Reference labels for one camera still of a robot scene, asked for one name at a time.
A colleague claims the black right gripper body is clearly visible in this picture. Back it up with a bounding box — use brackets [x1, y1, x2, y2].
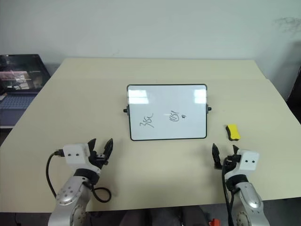
[223, 153, 241, 170]

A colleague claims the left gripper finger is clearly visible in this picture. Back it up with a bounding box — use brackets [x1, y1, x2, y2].
[103, 137, 114, 163]
[87, 138, 98, 154]

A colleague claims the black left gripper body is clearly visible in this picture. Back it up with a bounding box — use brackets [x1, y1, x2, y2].
[88, 150, 109, 170]

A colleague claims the yellow whiteboard eraser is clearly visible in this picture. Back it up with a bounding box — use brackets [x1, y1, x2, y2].
[225, 124, 242, 141]

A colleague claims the dark rounded shape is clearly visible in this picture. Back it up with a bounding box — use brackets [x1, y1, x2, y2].
[119, 208, 182, 226]
[182, 207, 209, 226]

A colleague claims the small black-framed whiteboard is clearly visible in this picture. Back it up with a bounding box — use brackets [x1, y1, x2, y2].
[123, 84, 212, 142]

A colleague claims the dark leaning panel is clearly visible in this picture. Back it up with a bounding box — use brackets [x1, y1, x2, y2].
[285, 40, 301, 109]

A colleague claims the open laptop computer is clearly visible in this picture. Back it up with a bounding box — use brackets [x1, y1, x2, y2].
[0, 54, 51, 129]

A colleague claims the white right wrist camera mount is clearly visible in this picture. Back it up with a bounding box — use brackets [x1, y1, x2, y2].
[225, 149, 260, 180]

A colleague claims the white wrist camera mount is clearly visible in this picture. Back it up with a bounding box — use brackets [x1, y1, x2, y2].
[225, 149, 260, 180]
[63, 143, 100, 175]

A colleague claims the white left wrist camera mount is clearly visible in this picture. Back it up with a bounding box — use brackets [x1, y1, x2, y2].
[63, 143, 100, 175]

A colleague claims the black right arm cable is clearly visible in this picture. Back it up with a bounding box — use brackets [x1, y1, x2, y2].
[222, 157, 236, 226]

